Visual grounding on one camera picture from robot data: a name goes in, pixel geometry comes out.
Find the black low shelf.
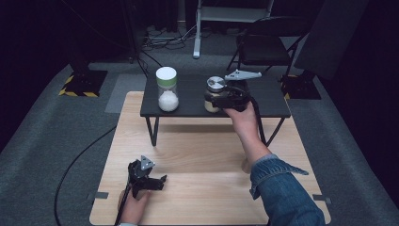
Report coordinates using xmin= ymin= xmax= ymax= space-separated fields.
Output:
xmin=139 ymin=73 xmax=292 ymax=149

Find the black base with hazard stripes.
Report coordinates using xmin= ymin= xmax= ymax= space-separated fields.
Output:
xmin=279 ymin=73 xmax=322 ymax=101
xmin=58 ymin=69 xmax=108 ymax=98

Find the white-lidded jar with green band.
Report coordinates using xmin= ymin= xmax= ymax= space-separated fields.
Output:
xmin=155 ymin=66 xmax=180 ymax=113

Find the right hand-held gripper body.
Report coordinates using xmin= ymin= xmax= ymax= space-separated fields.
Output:
xmin=224 ymin=69 xmax=263 ymax=113

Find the black tripod stand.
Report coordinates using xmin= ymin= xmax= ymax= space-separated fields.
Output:
xmin=120 ymin=0 xmax=170 ymax=76

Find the right hand-held gripper cable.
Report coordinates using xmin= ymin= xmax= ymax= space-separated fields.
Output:
xmin=231 ymin=86 xmax=268 ymax=146

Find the black folding chair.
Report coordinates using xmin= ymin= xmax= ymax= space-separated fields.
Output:
xmin=226 ymin=15 xmax=310 ymax=76

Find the grey floor mat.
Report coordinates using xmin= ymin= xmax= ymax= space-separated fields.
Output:
xmin=104 ymin=73 xmax=149 ymax=114

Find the person's left hand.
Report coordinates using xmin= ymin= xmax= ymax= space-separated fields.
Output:
xmin=117 ymin=189 xmax=151 ymax=224

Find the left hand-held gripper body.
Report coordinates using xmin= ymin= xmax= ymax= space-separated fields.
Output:
xmin=127 ymin=154 xmax=156 ymax=199

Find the white metal stand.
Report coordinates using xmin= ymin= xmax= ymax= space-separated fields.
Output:
xmin=192 ymin=0 xmax=276 ymax=59

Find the bundle of floor cables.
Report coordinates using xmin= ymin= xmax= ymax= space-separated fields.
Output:
xmin=140 ymin=24 xmax=197 ymax=51

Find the hand-held gripper cable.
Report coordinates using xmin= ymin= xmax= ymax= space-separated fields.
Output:
xmin=231 ymin=86 xmax=268 ymax=146
xmin=114 ymin=182 xmax=134 ymax=226

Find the grey panel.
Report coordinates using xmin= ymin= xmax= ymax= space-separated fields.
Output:
xmin=294 ymin=0 xmax=370 ymax=81

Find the person's right hand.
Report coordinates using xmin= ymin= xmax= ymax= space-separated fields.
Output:
xmin=224 ymin=102 xmax=260 ymax=136

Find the left hand-held gripper cable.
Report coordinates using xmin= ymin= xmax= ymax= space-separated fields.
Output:
xmin=114 ymin=182 xmax=134 ymax=226

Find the black floor cable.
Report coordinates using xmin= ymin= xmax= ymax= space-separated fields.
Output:
xmin=54 ymin=125 xmax=118 ymax=226

